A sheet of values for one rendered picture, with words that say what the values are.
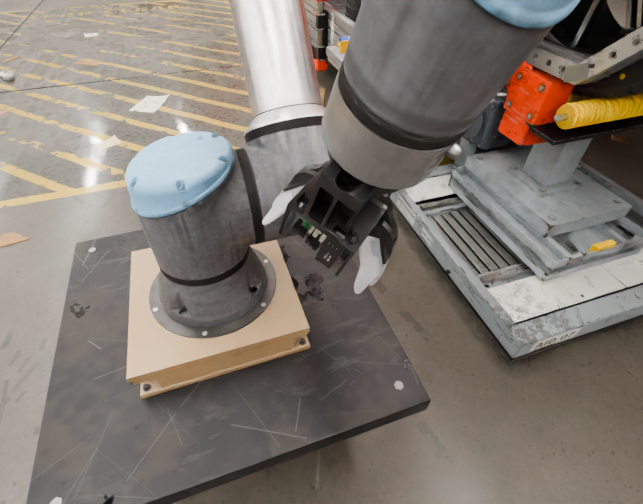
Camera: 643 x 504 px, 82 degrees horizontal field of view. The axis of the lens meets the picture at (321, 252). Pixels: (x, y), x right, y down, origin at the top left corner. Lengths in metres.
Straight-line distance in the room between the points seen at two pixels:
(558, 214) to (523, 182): 0.16
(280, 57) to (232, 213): 0.23
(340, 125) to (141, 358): 0.52
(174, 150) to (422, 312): 0.83
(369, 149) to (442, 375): 0.87
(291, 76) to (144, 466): 0.60
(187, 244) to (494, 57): 0.44
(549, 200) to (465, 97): 1.11
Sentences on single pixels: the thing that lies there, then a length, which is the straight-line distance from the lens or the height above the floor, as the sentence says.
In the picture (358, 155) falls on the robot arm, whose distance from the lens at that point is 0.24.
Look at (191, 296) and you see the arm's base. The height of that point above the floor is 0.43.
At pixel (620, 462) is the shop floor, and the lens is 1.14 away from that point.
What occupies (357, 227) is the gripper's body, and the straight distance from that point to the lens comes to 0.32.
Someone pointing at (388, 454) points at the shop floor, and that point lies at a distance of 0.94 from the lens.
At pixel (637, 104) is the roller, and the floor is 0.53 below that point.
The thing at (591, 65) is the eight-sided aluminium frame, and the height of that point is 0.62.
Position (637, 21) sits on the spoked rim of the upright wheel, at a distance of 1.12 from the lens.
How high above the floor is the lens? 0.90
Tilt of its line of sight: 45 degrees down
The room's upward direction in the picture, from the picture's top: straight up
